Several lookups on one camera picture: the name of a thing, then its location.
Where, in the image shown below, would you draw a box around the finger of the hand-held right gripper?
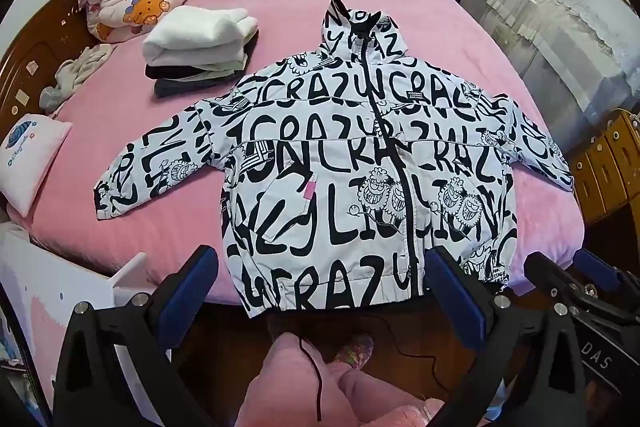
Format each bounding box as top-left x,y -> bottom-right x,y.
525,252 -> 591,323
572,248 -> 626,294

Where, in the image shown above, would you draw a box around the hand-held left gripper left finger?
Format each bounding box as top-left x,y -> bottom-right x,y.
52,246 -> 219,427

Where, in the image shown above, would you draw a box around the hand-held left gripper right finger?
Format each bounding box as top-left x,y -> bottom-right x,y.
425,246 -> 586,427

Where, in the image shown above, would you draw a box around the white black lettered jacket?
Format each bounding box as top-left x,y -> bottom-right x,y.
92,0 -> 576,320

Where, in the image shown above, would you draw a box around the white garment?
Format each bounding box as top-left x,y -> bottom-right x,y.
143,7 -> 259,68

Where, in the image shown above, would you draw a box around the wooden drawer cabinet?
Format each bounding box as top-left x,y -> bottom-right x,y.
567,109 -> 640,225

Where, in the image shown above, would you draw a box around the floral slipper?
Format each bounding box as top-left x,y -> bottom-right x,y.
327,333 -> 375,365

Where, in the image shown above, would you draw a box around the person's pink pants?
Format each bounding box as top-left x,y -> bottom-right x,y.
235,334 -> 446,427

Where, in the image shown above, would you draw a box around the dark grey folded garment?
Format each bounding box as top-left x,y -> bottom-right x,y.
154,74 -> 247,99

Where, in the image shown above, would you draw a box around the pink printed pillow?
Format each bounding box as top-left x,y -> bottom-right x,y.
0,113 -> 73,218

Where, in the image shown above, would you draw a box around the black folded garment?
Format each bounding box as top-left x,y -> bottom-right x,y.
145,63 -> 241,82

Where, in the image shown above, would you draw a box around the crumpled grey cloth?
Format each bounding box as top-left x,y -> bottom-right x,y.
40,44 -> 116,114

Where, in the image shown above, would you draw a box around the lace-covered furniture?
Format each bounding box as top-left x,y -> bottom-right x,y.
460,0 -> 640,128

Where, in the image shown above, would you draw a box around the bed with pink sheet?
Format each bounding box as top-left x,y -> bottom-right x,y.
7,0 -> 586,308

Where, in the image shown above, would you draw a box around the brown wooden headboard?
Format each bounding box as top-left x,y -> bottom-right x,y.
0,0 -> 101,218

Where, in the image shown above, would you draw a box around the black cable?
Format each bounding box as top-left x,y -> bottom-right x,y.
297,332 -> 326,427

